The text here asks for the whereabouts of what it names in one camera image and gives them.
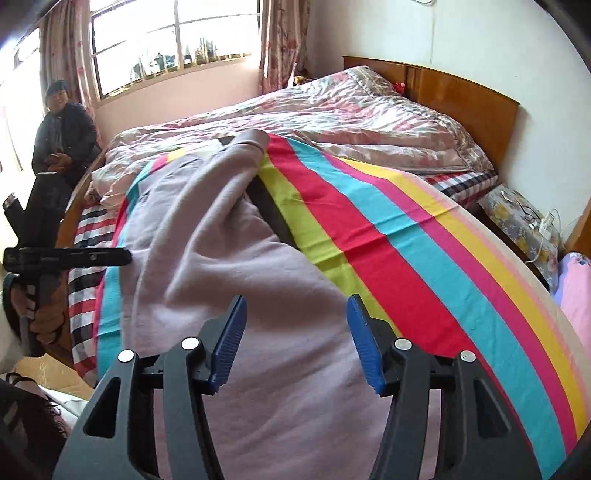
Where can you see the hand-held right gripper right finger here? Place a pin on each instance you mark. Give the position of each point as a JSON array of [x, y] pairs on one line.
[[364, 346]]

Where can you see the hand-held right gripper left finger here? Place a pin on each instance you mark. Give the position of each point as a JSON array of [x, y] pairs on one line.
[[228, 346]]

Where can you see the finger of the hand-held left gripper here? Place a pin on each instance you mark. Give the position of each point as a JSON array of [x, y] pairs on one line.
[[87, 257]]

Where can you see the grey fleece blanket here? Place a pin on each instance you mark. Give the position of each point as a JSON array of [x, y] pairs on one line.
[[207, 240]]

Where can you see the person's left hand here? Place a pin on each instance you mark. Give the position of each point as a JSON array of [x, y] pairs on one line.
[[48, 318]]

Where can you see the red black plaid sheet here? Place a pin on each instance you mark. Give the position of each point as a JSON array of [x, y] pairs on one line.
[[85, 286]]

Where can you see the wooden bed footboard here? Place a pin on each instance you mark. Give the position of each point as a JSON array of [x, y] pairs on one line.
[[74, 212]]

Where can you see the rainbow striped bed sheet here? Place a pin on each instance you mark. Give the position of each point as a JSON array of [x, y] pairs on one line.
[[415, 240]]

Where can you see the brown cardboard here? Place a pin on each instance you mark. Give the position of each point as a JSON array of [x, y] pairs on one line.
[[46, 374]]

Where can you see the narrow side window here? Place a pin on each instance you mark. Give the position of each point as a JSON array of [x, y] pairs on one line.
[[21, 92]]

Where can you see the dark cloth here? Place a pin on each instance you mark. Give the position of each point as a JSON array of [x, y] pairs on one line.
[[27, 429]]

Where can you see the floral covered bedside table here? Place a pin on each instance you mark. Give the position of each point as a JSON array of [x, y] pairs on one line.
[[508, 217]]

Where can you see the pink floral curtain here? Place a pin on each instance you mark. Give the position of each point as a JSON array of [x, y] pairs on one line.
[[78, 55], [281, 46]]

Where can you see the white power strip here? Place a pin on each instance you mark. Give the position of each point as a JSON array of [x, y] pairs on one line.
[[545, 222]]

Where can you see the pink floral quilt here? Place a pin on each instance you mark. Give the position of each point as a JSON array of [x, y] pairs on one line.
[[346, 115]]

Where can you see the large barred window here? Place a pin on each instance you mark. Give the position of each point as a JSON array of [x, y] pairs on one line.
[[175, 37]]

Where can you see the wooden bed headboard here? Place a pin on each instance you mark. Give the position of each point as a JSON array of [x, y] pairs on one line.
[[461, 97]]

